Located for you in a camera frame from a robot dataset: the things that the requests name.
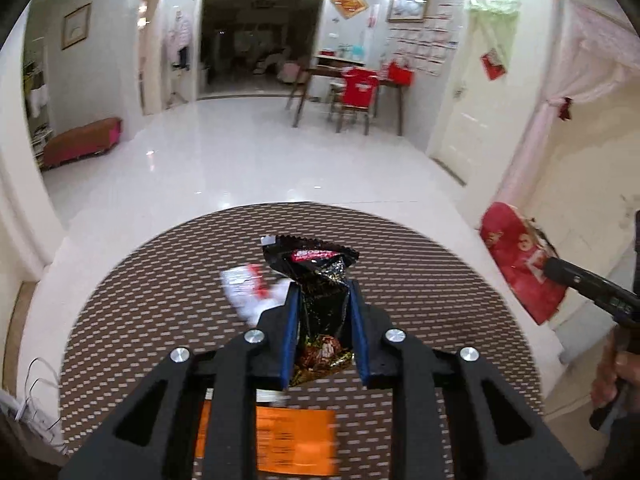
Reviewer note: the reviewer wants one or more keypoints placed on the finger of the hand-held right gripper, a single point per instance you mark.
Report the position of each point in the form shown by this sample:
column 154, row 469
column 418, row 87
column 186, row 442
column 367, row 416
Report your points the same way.
column 580, row 280

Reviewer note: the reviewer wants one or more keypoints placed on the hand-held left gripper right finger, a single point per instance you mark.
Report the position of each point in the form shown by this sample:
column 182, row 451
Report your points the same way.
column 360, row 340

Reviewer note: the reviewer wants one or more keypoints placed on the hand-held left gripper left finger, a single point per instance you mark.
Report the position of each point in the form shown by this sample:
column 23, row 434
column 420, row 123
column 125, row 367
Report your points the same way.
column 287, row 340

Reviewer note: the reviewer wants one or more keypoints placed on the black snack packet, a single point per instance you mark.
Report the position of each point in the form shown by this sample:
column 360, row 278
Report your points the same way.
column 320, row 290

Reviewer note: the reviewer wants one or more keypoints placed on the red printed bag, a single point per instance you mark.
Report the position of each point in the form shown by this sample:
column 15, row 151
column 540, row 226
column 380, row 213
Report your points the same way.
column 515, row 255

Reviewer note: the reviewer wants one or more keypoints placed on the person's right hand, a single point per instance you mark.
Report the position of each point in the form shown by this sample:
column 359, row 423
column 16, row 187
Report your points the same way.
column 607, row 375

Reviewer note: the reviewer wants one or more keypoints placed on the red white snack wrapper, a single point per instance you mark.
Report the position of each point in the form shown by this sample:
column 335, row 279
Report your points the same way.
column 245, row 285

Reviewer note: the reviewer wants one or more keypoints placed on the round polka-dot table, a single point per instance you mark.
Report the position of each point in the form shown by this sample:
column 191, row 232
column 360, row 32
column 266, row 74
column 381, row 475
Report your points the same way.
column 425, row 285

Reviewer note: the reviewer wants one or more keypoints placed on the orange paper sheet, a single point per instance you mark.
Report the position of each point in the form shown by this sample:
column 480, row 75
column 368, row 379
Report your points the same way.
column 295, row 435

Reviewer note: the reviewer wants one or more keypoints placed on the dark red curtain bow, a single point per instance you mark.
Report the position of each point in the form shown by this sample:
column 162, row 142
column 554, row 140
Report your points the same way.
column 565, row 109

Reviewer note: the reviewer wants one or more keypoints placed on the wooden chair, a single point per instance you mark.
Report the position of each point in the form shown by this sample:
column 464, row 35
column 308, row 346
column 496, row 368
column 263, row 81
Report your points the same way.
column 352, row 115

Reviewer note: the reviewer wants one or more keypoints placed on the pink lace curtain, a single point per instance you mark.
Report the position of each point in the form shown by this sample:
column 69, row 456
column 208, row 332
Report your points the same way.
column 590, row 50

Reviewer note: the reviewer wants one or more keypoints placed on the red hanging door ornament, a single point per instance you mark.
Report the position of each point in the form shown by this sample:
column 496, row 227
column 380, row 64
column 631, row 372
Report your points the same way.
column 492, row 64

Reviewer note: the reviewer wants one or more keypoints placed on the red chair cover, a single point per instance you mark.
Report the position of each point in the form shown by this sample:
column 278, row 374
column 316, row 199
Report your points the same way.
column 360, row 89

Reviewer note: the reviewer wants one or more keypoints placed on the red gift bag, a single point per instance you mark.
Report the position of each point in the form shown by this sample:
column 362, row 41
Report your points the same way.
column 401, row 74

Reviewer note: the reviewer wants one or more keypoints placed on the wooden dining table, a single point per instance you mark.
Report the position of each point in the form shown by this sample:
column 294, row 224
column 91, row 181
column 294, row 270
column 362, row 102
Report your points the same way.
column 320, row 71

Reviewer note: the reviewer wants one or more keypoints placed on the light sofa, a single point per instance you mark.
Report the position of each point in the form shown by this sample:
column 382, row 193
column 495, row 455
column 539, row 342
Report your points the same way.
column 291, row 67

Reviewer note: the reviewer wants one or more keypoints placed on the tripod coat stand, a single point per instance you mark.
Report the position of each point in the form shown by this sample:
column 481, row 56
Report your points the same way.
column 177, row 90

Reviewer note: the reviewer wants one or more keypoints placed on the white sideboard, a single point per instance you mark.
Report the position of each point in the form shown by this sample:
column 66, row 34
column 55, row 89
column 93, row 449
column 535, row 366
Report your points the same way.
column 340, row 60

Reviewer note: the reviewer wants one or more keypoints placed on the red upholstered bench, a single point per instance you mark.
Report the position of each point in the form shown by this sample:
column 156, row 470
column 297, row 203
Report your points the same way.
column 82, row 140

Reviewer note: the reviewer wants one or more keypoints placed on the teal tabletop item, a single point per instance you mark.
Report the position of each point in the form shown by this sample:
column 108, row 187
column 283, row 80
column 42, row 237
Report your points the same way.
column 357, row 51

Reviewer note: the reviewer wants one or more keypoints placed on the green door valance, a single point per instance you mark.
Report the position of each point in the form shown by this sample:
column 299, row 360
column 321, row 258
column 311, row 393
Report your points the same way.
column 492, row 4

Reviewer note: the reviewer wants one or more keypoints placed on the pink hanging garment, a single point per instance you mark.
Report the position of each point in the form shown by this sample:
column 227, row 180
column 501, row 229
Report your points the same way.
column 178, row 40

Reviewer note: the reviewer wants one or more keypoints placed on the framed white bird picture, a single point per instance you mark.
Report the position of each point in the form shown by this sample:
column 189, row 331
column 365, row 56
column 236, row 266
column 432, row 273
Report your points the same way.
column 409, row 5

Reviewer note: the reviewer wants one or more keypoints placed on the white shelf rack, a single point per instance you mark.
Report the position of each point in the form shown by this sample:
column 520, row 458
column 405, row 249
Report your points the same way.
column 37, row 105

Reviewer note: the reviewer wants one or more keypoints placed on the framed flower picture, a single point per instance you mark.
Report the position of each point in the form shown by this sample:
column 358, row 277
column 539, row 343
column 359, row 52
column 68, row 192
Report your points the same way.
column 76, row 26

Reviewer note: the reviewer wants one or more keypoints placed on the group of wall certificates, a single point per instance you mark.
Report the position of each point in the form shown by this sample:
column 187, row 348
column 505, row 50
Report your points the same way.
column 430, row 42

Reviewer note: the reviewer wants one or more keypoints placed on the red gold diamond wall decoration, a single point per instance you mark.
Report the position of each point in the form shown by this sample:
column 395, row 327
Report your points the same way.
column 349, row 3

